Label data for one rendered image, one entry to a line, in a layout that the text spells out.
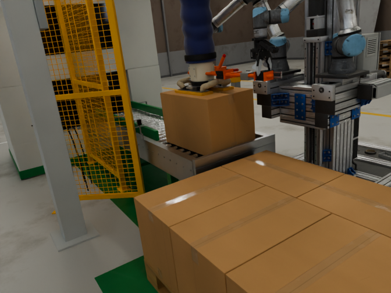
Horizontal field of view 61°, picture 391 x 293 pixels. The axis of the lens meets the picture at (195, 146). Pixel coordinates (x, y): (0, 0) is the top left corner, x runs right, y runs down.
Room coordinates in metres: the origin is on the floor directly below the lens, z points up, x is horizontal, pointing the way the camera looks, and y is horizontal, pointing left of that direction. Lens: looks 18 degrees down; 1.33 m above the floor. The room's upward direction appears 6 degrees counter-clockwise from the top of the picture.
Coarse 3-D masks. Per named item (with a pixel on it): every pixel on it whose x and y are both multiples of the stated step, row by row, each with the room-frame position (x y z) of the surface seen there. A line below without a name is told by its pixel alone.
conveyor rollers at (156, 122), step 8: (120, 112) 4.00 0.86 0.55; (136, 112) 3.90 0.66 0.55; (144, 112) 3.86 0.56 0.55; (136, 120) 3.50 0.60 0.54; (144, 120) 3.46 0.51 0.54; (152, 120) 3.41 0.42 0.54; (160, 120) 3.36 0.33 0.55; (160, 128) 3.05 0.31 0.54; (160, 136) 2.76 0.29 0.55; (168, 144) 2.49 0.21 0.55; (184, 152) 2.26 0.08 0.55; (192, 152) 2.27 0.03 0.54
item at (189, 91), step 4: (184, 88) 2.47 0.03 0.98; (176, 92) 2.46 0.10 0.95; (180, 92) 2.41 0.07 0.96; (184, 92) 2.37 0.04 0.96; (188, 92) 2.33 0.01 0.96; (192, 92) 2.29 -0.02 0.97; (196, 92) 2.26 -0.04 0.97; (200, 92) 2.23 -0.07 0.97; (204, 92) 2.22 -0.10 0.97; (208, 92) 2.23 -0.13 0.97; (212, 92) 2.25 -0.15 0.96
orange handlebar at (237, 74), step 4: (216, 68) 2.54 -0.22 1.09; (224, 68) 2.58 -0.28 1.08; (188, 72) 2.51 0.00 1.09; (208, 72) 2.32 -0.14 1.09; (212, 72) 2.28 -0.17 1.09; (232, 72) 2.12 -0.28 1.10; (236, 72) 2.10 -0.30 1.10; (240, 72) 2.11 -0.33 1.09; (232, 76) 2.11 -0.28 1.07; (236, 76) 2.08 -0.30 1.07; (248, 76) 1.98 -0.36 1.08; (252, 76) 1.96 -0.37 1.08; (268, 76) 1.87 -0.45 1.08; (272, 76) 1.88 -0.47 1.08
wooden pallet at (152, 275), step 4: (144, 260) 1.62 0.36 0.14; (148, 264) 1.58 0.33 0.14; (148, 268) 1.58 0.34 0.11; (148, 272) 1.59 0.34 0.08; (152, 272) 1.54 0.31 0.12; (156, 272) 1.50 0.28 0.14; (148, 276) 1.60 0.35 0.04; (152, 276) 1.55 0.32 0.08; (156, 276) 1.51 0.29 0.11; (148, 280) 1.61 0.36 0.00; (152, 280) 1.56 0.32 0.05; (156, 280) 1.51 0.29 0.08; (160, 280) 1.52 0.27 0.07; (152, 284) 1.57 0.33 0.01; (156, 284) 1.52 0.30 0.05; (160, 284) 1.52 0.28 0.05; (164, 284) 1.42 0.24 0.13; (156, 288) 1.53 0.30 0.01; (160, 288) 1.52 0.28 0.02; (164, 288) 1.51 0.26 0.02; (168, 288) 1.38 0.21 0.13; (160, 292) 1.49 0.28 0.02; (164, 292) 1.48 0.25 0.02; (168, 292) 1.48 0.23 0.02; (172, 292) 1.34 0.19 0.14
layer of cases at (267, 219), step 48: (192, 192) 1.61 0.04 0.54; (240, 192) 1.55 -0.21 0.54; (288, 192) 1.49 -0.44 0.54; (336, 192) 1.44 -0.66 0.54; (384, 192) 1.39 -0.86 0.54; (144, 240) 1.58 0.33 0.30; (192, 240) 1.17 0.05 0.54; (240, 240) 1.13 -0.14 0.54; (288, 240) 1.10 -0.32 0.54; (336, 240) 1.07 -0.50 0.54; (384, 240) 1.04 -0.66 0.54; (192, 288) 1.17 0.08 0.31; (240, 288) 0.88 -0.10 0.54; (288, 288) 0.85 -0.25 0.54; (336, 288) 0.83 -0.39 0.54; (384, 288) 0.81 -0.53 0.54
